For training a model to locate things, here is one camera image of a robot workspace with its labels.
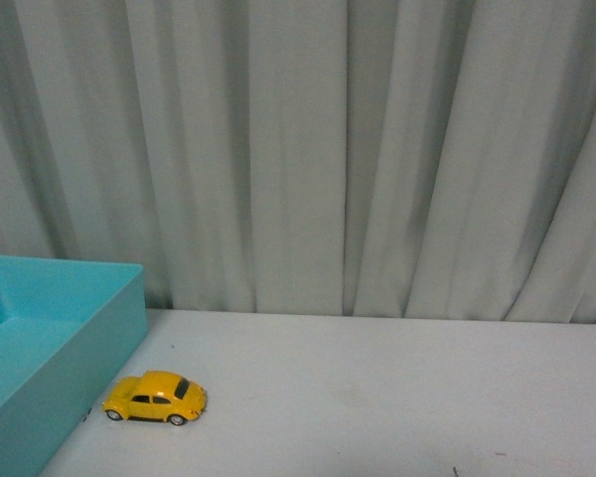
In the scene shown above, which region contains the grey pleated curtain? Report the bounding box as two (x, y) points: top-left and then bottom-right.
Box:
(0, 1), (596, 324)

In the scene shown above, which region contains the turquoise plastic storage bin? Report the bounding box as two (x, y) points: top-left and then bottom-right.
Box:
(0, 255), (148, 476)

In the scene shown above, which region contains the yellow beetle toy car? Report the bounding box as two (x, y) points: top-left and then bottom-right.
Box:
(101, 371), (208, 426)

